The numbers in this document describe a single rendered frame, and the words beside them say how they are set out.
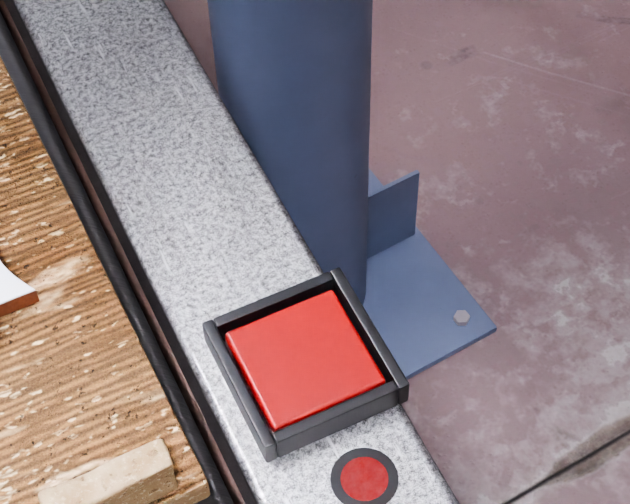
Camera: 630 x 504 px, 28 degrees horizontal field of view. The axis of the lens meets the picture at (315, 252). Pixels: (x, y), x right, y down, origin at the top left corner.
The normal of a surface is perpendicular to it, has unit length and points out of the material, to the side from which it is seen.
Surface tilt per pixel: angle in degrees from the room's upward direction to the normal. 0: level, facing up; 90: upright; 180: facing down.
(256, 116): 90
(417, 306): 0
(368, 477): 0
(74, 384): 0
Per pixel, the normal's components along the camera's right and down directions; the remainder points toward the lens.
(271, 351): -0.02, -0.58
